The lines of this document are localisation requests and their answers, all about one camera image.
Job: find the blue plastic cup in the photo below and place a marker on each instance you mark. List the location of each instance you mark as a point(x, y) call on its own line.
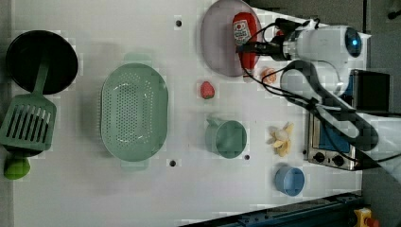
point(289, 180)

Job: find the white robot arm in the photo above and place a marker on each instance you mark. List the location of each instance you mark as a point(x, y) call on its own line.
point(320, 61)

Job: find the peeled banana toy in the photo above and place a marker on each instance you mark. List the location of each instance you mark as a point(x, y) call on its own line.
point(281, 139)

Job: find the green slotted spatula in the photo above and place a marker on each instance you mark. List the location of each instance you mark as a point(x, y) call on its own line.
point(30, 119)

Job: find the yellow red emergency button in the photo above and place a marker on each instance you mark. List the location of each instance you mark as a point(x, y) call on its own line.
point(365, 219)

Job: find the green pear toy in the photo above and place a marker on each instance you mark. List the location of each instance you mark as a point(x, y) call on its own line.
point(16, 168)

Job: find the black frying pan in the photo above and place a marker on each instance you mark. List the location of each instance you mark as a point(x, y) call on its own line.
point(24, 56)

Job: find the silver toaster oven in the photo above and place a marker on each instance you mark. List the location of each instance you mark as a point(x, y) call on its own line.
point(367, 92)

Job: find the pink strawberry toy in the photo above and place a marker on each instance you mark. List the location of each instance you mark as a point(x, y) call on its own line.
point(207, 90)

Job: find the green plastic mug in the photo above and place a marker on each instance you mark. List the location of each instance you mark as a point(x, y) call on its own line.
point(227, 138)

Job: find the orange slice toy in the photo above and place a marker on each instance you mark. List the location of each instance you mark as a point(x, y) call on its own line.
point(268, 75)

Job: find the green plastic colander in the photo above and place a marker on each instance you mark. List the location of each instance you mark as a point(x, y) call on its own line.
point(134, 112)

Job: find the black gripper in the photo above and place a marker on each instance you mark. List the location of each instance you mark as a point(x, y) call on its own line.
point(278, 48)

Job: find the grey round plate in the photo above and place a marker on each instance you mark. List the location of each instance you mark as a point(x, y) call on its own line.
point(217, 39)

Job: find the red plush ketchup bottle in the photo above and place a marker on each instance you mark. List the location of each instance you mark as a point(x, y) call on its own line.
point(244, 28)

